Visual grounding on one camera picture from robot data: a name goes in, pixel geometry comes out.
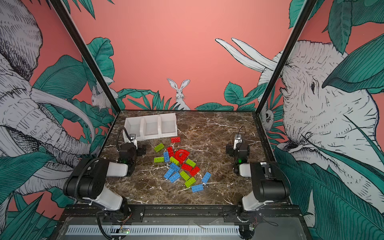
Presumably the red brick by arch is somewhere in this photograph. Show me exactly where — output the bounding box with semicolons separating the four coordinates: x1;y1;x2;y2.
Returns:
167;147;175;157

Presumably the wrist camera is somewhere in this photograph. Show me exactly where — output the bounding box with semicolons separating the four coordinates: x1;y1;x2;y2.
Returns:
129;134;138;149
233;134;243;150

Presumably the green brick under arch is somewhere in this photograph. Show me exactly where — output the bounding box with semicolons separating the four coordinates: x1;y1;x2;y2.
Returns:
170;157;180;166

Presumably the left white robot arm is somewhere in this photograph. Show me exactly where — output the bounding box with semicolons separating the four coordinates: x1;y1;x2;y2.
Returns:
63;141;147;214

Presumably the red arch piece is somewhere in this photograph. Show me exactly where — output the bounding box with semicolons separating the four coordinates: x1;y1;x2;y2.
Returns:
174;149;190;164

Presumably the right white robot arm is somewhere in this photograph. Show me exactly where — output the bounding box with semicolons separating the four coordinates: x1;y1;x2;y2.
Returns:
226;140;291;212

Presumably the green brick bottom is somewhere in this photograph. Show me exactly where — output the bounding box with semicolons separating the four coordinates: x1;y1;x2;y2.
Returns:
185;177;197;188

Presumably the left black frame post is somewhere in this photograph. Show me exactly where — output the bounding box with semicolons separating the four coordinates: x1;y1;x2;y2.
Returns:
50;0;121;114

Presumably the white slotted cable duct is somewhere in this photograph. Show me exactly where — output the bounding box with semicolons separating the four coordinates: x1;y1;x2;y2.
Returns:
65;225;240;236

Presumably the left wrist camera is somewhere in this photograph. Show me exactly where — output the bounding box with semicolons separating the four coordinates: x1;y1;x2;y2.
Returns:
129;134;138;149

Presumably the white three-compartment bin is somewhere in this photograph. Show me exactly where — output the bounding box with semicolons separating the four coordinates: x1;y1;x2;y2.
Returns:
124;113;178;141

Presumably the black mounting rail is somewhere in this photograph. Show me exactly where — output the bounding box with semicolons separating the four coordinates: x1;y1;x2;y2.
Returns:
59;203;304;226

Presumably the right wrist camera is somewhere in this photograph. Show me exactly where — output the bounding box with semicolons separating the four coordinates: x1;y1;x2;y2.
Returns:
233;134;243;150

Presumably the right black frame post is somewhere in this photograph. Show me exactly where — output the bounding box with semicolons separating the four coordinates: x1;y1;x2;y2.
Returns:
256;0;317;115

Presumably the left camera black cable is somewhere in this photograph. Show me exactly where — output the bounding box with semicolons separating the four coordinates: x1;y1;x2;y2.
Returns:
115;126;133;151

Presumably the black frame post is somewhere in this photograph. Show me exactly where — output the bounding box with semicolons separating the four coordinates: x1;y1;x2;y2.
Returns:
50;0;121;114
256;0;317;115

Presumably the green brick centre low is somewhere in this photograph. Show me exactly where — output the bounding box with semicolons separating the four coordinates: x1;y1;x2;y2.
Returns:
180;171;190;181

